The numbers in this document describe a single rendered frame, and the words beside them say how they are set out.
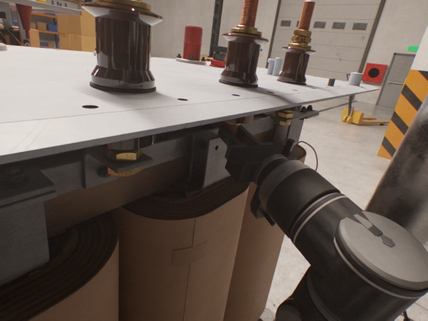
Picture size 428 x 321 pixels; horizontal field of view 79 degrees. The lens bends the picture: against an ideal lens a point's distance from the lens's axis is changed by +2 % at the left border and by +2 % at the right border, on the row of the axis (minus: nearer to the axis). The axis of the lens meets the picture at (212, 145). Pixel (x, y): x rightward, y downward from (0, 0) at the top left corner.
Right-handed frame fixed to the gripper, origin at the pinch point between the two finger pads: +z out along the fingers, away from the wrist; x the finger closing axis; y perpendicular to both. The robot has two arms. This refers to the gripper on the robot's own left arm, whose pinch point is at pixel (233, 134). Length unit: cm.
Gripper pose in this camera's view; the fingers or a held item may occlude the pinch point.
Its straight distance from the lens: 58.0
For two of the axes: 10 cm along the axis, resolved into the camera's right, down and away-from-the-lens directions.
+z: -4.5, -5.5, 7.0
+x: -8.6, 0.7, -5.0
